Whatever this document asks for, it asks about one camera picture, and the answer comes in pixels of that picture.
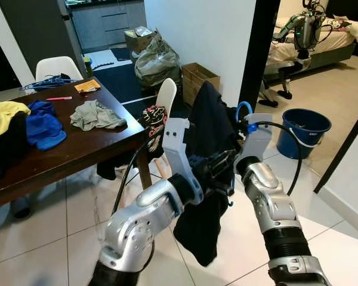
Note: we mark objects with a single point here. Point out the grey kitchen cabinet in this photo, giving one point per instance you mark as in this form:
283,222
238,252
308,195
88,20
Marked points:
107,24

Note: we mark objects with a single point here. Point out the dark wooden table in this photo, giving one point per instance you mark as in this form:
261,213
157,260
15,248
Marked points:
77,149

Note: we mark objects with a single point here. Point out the yellow bottle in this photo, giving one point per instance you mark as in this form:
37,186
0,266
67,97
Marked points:
88,68

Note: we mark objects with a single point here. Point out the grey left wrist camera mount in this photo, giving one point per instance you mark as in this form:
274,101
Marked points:
176,143

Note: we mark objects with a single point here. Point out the dark shoe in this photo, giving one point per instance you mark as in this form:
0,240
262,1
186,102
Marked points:
21,207

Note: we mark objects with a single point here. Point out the black red patterned garment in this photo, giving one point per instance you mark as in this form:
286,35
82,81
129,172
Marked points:
155,122

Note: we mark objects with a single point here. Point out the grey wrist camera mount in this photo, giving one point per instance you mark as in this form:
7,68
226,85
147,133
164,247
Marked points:
256,146
176,143

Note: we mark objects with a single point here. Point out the pink pen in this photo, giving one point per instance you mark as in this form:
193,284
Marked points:
59,98

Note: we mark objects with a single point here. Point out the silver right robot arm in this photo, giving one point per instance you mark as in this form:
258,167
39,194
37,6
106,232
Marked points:
268,202

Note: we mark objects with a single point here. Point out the dark grey tall cabinet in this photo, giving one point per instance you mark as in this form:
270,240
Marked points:
30,30

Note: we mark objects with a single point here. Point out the white plastic chair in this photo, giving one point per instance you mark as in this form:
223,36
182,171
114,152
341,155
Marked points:
167,92
58,67

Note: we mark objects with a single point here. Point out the black garment in basket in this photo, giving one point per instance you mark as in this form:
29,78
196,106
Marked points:
6,152

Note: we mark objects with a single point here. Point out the olive plastic bag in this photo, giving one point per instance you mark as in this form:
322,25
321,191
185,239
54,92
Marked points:
158,62

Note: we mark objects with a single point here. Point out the large black garment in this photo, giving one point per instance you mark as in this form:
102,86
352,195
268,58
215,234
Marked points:
206,119

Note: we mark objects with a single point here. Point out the grey green crumpled garment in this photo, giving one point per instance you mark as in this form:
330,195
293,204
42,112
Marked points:
95,116

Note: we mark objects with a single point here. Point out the bed with beige sheet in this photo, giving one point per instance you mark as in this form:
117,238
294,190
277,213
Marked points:
334,44

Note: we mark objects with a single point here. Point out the yellow garment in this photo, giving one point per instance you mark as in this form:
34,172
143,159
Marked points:
3,119

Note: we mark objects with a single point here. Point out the thick black door post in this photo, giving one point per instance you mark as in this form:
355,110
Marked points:
259,47

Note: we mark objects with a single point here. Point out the blue plastic hanger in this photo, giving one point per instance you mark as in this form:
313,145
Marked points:
244,103
51,83

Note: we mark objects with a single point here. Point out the filled cardboard box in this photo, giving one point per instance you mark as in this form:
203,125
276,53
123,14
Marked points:
131,42

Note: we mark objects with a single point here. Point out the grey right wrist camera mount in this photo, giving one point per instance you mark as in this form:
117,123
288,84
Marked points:
256,146

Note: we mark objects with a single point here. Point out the black floor mat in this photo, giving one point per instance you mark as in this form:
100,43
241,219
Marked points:
116,77

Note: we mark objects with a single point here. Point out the blue garment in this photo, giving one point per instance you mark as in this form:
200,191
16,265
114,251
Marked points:
45,128

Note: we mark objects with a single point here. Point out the open empty cardboard box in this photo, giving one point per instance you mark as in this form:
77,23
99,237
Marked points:
197,83

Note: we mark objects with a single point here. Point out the blue plastic bucket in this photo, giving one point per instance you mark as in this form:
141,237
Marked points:
310,128

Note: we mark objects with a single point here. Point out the orange packet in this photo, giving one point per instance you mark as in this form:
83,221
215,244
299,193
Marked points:
86,86

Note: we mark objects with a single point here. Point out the thin black door frame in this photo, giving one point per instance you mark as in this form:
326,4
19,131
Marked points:
340,153

